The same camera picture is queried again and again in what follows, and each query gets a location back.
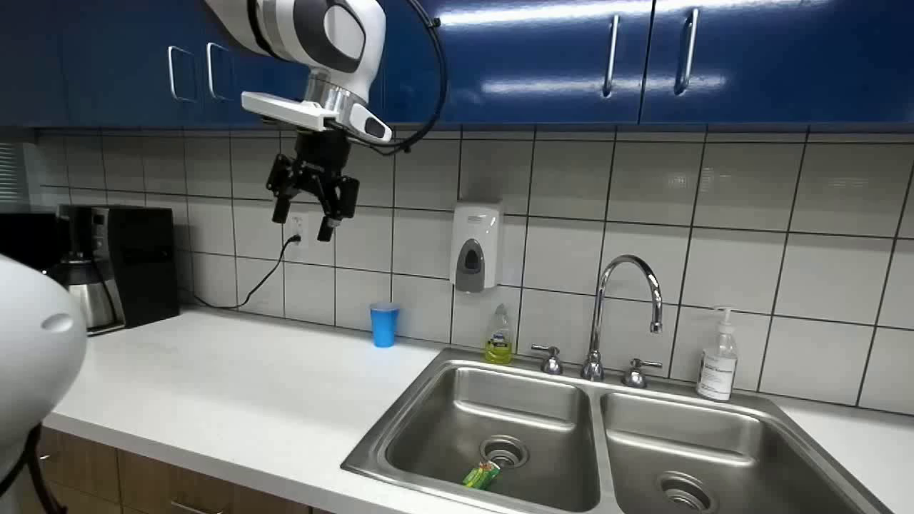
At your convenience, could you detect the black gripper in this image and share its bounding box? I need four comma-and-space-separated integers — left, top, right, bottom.
266, 126, 363, 242

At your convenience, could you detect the green chocolate bar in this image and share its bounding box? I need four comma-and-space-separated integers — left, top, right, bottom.
459, 456, 505, 493

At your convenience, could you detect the stainless steel double sink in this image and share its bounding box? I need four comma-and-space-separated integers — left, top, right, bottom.
341, 346, 898, 514

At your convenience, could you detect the blue plastic cup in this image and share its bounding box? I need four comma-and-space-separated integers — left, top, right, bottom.
369, 299, 402, 352

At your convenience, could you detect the blue glossy cabinet door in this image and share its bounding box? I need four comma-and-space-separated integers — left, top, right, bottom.
0, 0, 205, 130
198, 23, 388, 133
373, 0, 656, 133
638, 0, 914, 133

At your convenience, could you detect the black coffee maker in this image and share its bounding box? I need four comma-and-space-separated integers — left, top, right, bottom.
58, 202, 182, 332

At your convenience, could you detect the steel coffee carafe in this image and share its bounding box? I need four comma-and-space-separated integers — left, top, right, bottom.
45, 252, 122, 335

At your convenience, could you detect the yellow dish soap bottle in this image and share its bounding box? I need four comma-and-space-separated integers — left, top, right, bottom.
482, 302, 518, 367

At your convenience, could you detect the black countertop box appliance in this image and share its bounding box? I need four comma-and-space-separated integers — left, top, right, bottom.
0, 208, 66, 273

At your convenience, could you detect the chrome gooseneck faucet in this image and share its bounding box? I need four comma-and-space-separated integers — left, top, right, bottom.
579, 252, 665, 383

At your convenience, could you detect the wooden base cabinet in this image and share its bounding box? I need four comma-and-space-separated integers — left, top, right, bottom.
25, 426, 329, 514

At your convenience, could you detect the clear pump soap bottle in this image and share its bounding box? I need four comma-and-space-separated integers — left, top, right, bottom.
695, 306, 741, 402

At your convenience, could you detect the white wall outlet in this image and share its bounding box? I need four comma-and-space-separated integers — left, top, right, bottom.
281, 208, 309, 252

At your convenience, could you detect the black power cord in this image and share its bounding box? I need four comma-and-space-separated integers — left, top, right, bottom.
182, 230, 305, 313

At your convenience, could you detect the white wall soap dispenser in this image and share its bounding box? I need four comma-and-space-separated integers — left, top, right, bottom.
448, 200, 505, 295

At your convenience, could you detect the silver cabinet door handle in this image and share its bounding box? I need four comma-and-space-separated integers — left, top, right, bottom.
599, 12, 622, 99
673, 6, 702, 99
165, 43, 201, 106
204, 39, 234, 102

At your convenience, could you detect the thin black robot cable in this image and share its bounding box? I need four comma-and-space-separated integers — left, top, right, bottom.
366, 0, 452, 159

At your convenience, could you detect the chrome faucet handle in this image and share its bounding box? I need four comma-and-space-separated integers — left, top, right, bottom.
529, 342, 565, 377
619, 357, 665, 392

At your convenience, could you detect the thick black robot hose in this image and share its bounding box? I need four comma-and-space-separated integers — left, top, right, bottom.
0, 429, 64, 514

